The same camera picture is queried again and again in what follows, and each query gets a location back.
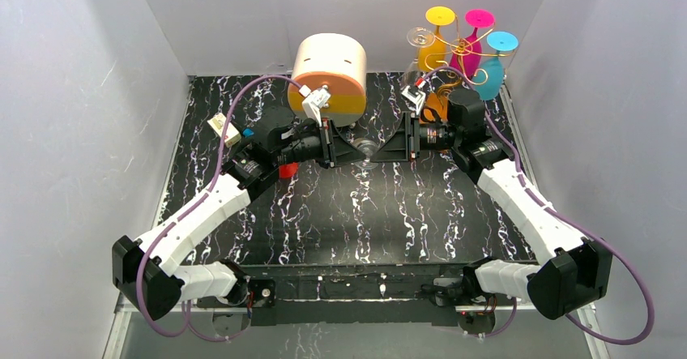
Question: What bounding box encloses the clear wine glass front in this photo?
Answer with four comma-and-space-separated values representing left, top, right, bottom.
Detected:
352, 138, 378, 170

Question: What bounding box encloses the clear wine glass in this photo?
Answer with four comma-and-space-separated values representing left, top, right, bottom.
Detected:
352, 138, 378, 170
401, 28, 435, 87

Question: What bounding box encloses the red wine glass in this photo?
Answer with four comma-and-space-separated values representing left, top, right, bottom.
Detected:
279, 163, 298, 179

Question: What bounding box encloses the blue wine glass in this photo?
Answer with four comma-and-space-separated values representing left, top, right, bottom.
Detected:
472, 31, 519, 101

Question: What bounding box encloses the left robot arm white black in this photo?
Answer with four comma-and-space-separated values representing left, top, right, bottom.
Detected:
112, 106, 366, 321

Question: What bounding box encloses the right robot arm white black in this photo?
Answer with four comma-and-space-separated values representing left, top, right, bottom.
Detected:
372, 84, 612, 320

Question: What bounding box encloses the wooden rack base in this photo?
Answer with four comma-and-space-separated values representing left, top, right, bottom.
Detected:
420, 91, 449, 123

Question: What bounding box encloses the magenta wine glass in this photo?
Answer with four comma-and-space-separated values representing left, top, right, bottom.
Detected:
450, 9, 495, 78

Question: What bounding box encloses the yellow wine glass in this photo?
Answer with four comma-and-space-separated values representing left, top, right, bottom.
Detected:
417, 6, 455, 72

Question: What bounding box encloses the clear wine glass rear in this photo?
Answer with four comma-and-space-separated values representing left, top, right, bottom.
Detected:
401, 28, 435, 87

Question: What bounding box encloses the white red small box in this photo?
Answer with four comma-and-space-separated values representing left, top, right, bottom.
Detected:
207, 113, 241, 147

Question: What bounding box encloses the round pastel drawer cabinet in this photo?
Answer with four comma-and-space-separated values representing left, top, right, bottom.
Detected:
288, 33, 366, 127

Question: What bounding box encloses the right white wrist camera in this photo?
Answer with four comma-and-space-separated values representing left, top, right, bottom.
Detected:
401, 76, 427, 117

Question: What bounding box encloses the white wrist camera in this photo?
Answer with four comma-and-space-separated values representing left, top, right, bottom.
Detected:
401, 76, 427, 117
298, 84, 331, 127

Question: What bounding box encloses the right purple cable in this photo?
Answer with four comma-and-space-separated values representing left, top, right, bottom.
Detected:
416, 65, 656, 346

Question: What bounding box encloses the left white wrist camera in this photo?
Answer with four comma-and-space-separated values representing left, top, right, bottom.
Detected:
298, 84, 331, 127

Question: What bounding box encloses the gold wire glass rack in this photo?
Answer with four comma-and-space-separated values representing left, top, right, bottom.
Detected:
424, 7, 519, 101

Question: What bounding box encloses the black front mounting rail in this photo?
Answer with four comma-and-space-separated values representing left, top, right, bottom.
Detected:
198, 262, 516, 328

